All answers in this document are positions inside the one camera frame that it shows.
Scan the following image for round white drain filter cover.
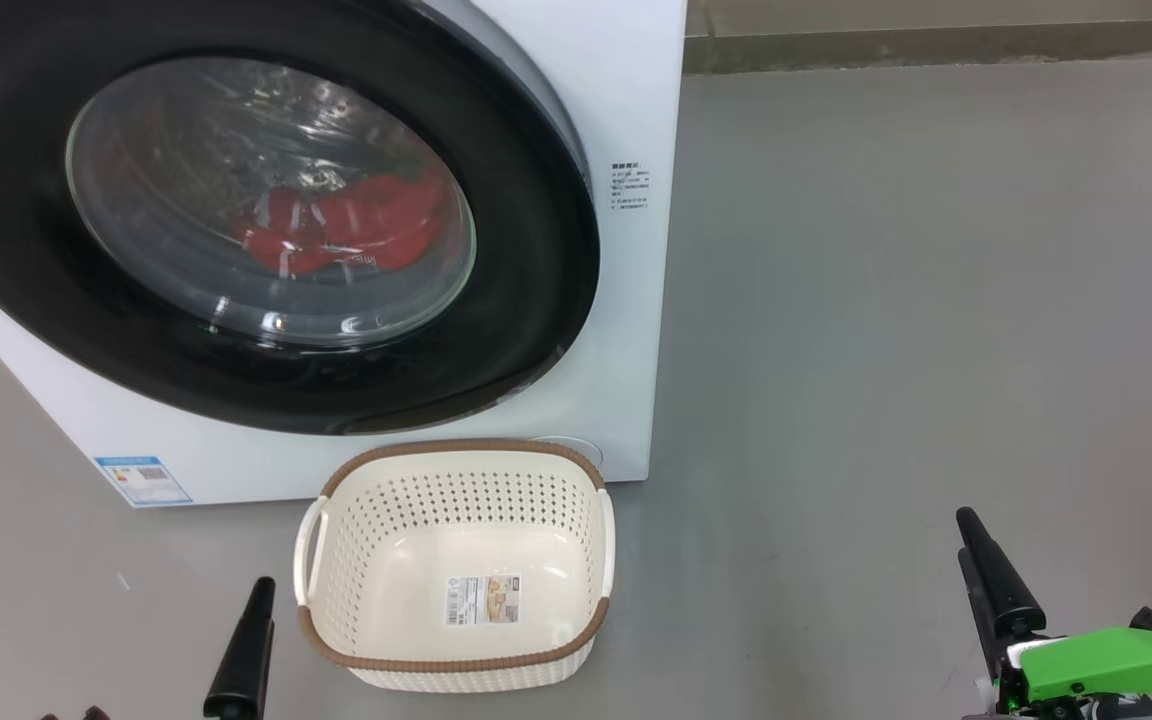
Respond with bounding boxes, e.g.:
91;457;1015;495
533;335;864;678
526;435;604;471

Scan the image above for cream perforated plastic laundry basket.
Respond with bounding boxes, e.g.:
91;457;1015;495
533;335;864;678
293;438;617;694

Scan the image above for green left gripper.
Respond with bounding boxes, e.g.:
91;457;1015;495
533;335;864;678
39;577;277;720

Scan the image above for printed product label sticker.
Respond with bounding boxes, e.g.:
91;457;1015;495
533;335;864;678
446;573;523;628

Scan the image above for black washer door with glass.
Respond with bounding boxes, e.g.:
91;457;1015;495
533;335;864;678
0;0;602;436

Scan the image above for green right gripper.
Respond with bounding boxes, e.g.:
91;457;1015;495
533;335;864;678
956;507;1152;720

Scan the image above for grey printed text notice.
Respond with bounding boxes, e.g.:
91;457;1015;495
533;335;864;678
609;160;653;213

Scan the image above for red garment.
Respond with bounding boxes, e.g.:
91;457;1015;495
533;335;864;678
234;170;449;281

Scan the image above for blue energy label sticker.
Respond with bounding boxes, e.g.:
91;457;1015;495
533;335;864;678
94;456;194;508

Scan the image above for white front-load washing machine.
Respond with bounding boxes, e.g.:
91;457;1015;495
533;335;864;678
0;0;689;509

